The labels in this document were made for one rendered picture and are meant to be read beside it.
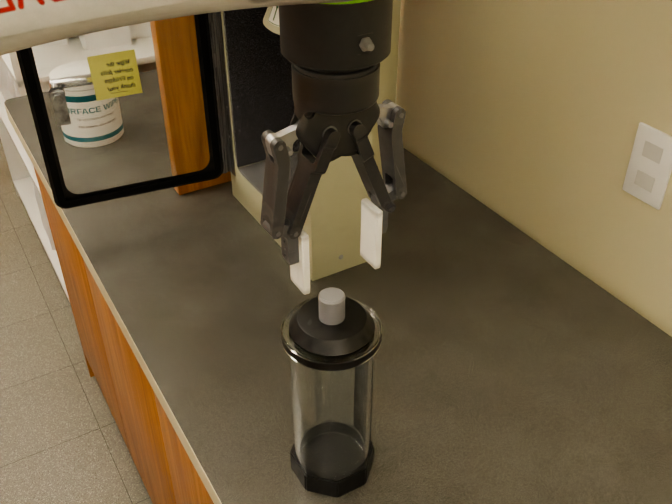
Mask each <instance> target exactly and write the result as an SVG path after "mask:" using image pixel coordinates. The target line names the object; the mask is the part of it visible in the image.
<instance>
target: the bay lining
mask: <svg viewBox="0 0 672 504"><path fill-rule="evenodd" d="M267 8H268V7H260V8H250V9H240V10H231V11H223V22H224V33H225V45H226V56H227V67H228V79H229V90H230V101H231V113H232V124H233V135H234V146H235V158H236V164H237V167H238V168H239V167H243V166H246V165H250V164H254V163H257V162H261V161H265V160H266V153H265V149H264V146H263V143H262V139H261V136H262V133H263V132H264V131H266V130H271V131H273V132H274V133H276V132H278V131H280V130H282V129H284V128H287V127H289V126H290V122H291V119H292V117H293V115H294V110H295V108H294V102H293V95H292V69H291V62H289V61H288V60H287V59H286V58H285V57H283V55H282V54H281V47H280V35H278V34H276V33H274V32H272V31H270V30H269V29H267V28H266V27H265V26H264V24H263V18H264V15H265V13H266V10H267Z"/></svg>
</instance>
